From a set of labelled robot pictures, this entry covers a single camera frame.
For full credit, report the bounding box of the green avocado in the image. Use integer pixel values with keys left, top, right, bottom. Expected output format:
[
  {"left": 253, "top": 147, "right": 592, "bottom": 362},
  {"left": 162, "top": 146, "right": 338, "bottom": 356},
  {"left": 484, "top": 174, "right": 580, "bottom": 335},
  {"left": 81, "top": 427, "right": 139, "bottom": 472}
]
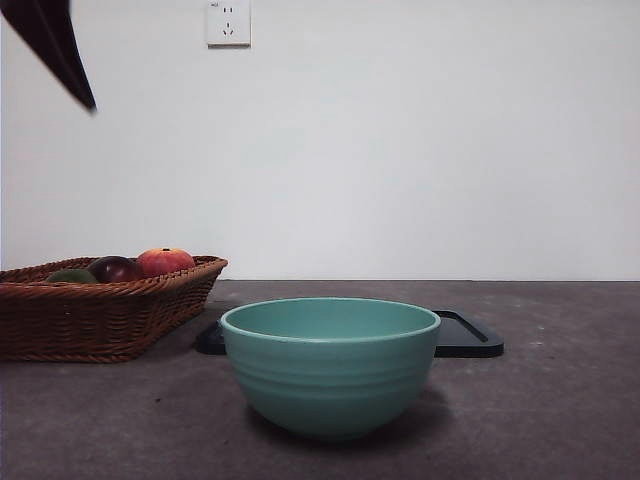
[{"left": 45, "top": 268, "right": 98, "bottom": 284}]

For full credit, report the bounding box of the teal ribbed bowl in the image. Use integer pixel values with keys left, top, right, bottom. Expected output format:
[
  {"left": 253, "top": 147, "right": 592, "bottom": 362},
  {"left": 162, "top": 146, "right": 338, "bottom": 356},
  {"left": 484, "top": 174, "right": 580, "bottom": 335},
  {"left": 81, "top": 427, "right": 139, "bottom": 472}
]
[{"left": 220, "top": 296, "right": 442, "bottom": 441}]

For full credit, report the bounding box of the brown wicker basket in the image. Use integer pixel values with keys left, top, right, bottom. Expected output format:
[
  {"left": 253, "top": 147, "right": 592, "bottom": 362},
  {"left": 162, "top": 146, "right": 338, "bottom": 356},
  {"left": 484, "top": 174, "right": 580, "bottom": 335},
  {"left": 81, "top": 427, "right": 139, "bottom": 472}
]
[{"left": 0, "top": 255, "right": 229, "bottom": 364}]

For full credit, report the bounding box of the black rectangular tray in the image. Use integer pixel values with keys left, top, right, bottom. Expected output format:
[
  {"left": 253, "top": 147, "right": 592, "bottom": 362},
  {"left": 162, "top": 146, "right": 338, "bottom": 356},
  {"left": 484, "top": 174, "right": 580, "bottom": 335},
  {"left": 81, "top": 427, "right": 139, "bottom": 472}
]
[{"left": 195, "top": 309, "right": 505, "bottom": 359}]

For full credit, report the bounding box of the dark red apple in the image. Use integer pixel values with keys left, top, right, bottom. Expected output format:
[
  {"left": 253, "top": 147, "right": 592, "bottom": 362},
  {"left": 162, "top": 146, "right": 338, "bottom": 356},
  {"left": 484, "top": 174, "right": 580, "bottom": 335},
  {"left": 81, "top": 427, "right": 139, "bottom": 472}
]
[{"left": 87, "top": 255, "right": 144, "bottom": 283}]

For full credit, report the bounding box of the red yellow apple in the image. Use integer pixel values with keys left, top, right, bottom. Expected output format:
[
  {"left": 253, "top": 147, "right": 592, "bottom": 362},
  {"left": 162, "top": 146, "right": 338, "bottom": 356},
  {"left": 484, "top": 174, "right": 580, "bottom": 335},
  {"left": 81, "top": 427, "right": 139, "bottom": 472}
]
[{"left": 136, "top": 247, "right": 196, "bottom": 278}]

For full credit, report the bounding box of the white wall socket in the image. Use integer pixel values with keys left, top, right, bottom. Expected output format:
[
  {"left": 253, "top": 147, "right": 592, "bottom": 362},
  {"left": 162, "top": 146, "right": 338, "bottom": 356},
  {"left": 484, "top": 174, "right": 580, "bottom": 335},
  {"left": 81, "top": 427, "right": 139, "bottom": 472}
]
[{"left": 206, "top": 0, "right": 252, "bottom": 50}]

